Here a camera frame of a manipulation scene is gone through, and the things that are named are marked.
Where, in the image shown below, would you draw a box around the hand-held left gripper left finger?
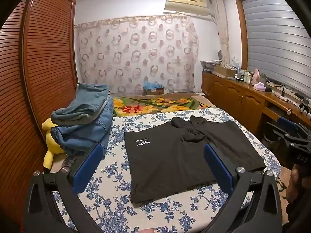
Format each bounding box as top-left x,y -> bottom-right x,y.
23,144 -> 105,233

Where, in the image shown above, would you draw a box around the brown cardboard box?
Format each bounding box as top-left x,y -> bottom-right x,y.
215,64 -> 237,78

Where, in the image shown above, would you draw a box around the grey basket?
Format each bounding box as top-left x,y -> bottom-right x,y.
201,59 -> 223,72

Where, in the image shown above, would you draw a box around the yellow plush toy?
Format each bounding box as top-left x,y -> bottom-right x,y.
42,118 -> 66,169

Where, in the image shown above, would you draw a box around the wooden side cabinet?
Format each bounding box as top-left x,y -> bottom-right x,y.
201,70 -> 311,142

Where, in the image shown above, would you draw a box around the beige tied curtain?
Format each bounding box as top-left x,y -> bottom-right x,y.
211,0 -> 231,65

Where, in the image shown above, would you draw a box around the black pants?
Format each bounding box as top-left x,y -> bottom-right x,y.
124,116 -> 266,204

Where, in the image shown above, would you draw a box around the person's right forearm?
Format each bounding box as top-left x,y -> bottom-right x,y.
282,196 -> 311,233

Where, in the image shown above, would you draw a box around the blue floral bed sheet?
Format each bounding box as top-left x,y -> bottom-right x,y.
52,107 -> 281,233

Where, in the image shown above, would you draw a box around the flowered plush blanket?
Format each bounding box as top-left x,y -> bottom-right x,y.
113,94 -> 217,117

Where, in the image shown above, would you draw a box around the cream air conditioner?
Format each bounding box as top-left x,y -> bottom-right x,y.
164,0 -> 210,15

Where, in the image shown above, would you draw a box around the blue cloth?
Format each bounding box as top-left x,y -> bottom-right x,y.
143,80 -> 163,90

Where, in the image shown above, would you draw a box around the circle patterned curtain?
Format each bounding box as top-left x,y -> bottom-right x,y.
74,15 -> 201,96

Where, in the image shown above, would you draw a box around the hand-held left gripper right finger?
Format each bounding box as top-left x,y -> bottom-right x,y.
204,143 -> 283,233

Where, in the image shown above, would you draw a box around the wooden window frame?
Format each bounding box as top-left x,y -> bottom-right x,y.
234,0 -> 249,71

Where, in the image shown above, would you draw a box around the faded teal folded jeans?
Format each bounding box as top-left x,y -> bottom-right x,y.
51,83 -> 112,127

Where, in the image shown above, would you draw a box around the person's right hand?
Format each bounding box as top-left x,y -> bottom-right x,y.
285,164 -> 308,203

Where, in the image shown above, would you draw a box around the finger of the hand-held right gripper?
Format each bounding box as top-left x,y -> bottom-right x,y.
264,123 -> 289,149
277,117 -> 300,133

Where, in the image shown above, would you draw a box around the grey window blind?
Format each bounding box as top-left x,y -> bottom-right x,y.
242,0 -> 311,98

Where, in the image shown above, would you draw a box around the blue folded jeans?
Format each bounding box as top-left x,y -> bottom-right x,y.
51,97 -> 114,156

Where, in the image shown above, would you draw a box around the wooden slatted wardrobe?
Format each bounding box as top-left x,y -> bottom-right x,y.
0,0 -> 81,233

